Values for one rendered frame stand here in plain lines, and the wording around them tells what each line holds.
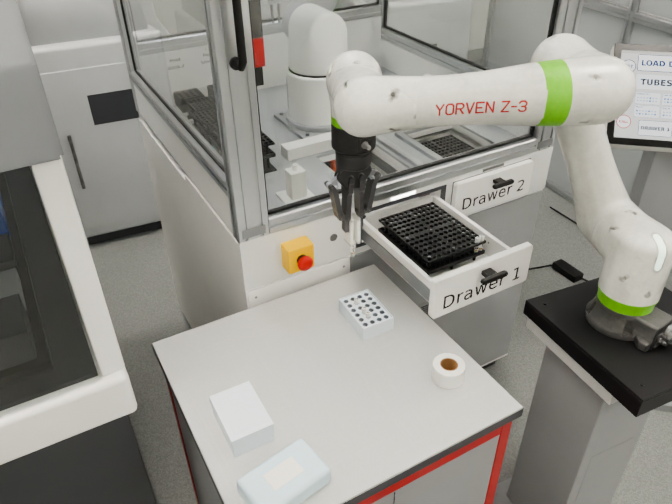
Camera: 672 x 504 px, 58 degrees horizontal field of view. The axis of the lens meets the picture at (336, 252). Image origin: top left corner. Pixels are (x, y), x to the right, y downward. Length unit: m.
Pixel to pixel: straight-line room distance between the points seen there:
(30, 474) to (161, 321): 1.40
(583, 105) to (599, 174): 0.33
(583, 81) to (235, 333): 0.92
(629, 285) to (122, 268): 2.34
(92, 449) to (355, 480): 0.58
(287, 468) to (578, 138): 0.89
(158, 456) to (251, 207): 1.12
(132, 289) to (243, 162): 1.69
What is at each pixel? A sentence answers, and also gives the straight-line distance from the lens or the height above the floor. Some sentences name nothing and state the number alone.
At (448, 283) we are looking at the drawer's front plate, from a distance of 1.38.
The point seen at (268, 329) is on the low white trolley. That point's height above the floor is 0.76.
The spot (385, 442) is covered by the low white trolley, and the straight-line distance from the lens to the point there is 1.26.
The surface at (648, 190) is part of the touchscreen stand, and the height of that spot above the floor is 0.76.
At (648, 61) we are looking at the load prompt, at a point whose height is 1.16.
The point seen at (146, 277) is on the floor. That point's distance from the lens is 3.02.
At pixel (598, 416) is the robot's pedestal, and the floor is 0.62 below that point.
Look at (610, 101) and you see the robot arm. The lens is 1.18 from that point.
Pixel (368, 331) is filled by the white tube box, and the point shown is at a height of 0.78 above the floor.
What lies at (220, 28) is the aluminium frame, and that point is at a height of 1.44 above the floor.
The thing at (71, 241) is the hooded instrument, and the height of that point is 1.21.
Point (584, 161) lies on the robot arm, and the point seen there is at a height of 1.15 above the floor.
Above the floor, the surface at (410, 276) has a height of 0.86.
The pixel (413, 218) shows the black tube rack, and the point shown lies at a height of 0.90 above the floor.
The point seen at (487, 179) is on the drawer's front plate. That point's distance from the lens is 1.80.
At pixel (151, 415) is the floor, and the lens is 2.39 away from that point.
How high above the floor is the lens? 1.76
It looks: 35 degrees down
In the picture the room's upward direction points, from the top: 1 degrees counter-clockwise
